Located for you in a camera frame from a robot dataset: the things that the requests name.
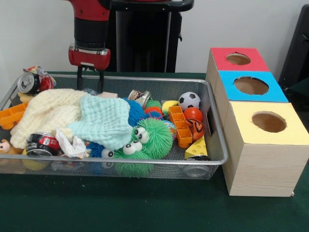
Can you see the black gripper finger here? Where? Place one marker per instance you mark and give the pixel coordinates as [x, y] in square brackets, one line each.
[101, 81]
[80, 78]

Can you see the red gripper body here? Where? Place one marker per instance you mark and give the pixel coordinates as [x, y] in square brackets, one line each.
[89, 58]

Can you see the mint green muslin cloth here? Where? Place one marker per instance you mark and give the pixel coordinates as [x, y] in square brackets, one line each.
[104, 121]

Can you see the cream muslin cloth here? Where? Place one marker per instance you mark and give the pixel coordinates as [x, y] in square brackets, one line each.
[43, 113]

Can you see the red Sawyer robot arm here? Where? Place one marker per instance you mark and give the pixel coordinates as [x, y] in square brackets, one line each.
[91, 24]

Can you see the shallow clear mesh bin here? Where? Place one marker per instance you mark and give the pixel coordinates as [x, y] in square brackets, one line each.
[218, 140]

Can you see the wooden box with three holes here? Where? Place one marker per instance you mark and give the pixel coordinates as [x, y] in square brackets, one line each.
[260, 169]

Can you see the small wooden cube block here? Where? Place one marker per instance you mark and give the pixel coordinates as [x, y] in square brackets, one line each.
[107, 94]

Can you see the red and black soda can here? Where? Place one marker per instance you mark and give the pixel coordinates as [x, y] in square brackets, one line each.
[46, 143]

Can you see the large green spiky ball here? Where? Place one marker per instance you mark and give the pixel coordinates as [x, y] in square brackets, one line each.
[157, 133]

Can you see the small green spiky ball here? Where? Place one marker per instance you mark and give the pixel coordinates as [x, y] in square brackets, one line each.
[129, 164]

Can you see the small soccer ball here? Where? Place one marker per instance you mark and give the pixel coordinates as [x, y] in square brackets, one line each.
[189, 101]

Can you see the orange toy block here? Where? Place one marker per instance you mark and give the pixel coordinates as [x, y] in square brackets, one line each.
[181, 125]

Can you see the small red ball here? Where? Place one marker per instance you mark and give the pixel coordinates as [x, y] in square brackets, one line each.
[194, 114]

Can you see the yellow cheese wedge toy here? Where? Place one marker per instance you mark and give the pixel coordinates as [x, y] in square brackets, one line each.
[197, 149]

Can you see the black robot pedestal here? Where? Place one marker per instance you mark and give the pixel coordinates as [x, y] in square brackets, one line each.
[145, 43]

